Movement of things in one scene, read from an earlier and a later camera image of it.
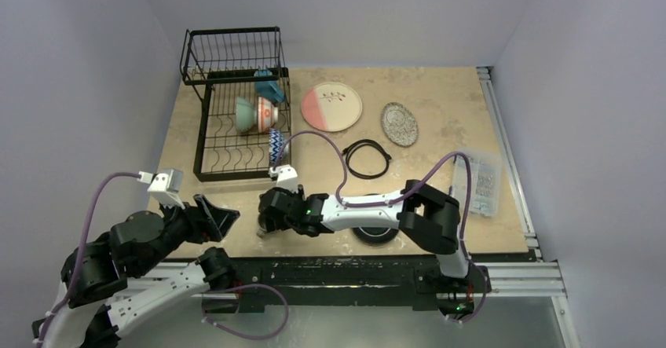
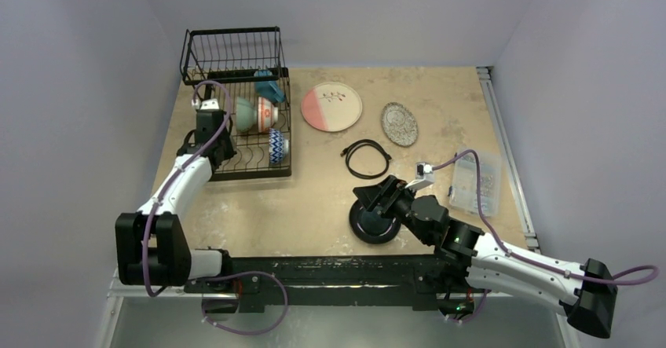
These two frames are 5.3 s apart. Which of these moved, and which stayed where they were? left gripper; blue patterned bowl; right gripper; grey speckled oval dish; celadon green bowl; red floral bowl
Moved: left gripper; right gripper
Stayed: grey speckled oval dish; celadon green bowl; blue patterned bowl; red floral bowl
